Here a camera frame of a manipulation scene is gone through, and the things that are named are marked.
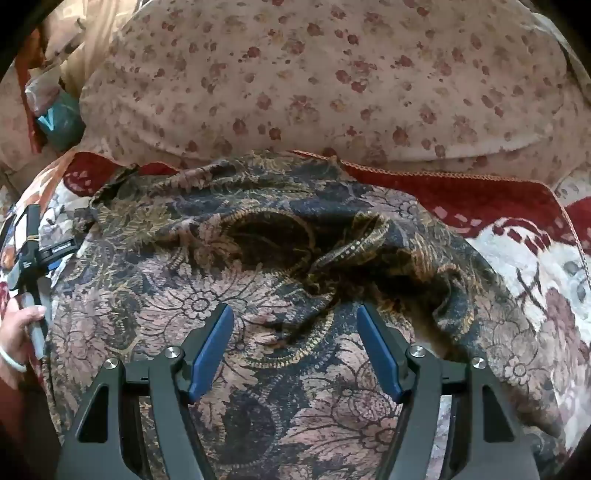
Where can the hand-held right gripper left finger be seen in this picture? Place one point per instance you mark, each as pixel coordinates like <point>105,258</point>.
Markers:
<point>212,351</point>

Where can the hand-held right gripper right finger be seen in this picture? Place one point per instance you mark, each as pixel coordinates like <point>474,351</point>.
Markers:
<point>376,351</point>

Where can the dark floral patterned garment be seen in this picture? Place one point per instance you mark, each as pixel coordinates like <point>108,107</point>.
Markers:
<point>277,207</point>

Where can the person's left hand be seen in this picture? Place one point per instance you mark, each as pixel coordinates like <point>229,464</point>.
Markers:
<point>18,327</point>

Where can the teal plastic bag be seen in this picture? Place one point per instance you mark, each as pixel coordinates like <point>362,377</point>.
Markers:
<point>57,120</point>

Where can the red and white floral blanket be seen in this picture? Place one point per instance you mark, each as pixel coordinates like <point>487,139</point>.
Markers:
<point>508,217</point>

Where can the beige floral cloth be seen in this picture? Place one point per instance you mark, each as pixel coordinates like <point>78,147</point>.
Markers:
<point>78,41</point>

